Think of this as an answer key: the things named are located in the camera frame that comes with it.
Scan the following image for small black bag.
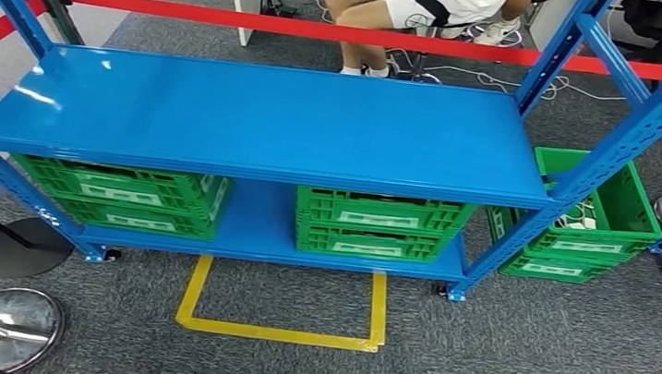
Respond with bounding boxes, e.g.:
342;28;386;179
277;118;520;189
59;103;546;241
259;0;300;21

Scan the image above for chrome swivel chair base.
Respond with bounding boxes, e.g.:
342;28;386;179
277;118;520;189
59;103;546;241
462;16;526;51

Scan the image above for green plastic crate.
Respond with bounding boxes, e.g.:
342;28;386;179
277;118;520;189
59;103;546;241
480;140;662;271
496;249;615;289
293;222;463;270
9;153;233;220
292;185;477;246
49;195;223;243

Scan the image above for white cable bundle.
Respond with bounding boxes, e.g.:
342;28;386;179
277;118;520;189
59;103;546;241
552;199;602;234

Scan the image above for black round stool chrome base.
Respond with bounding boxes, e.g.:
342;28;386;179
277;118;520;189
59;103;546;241
381;22;449;86

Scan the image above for black pole stanchion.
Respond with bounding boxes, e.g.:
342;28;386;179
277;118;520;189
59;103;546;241
0;187;80;286

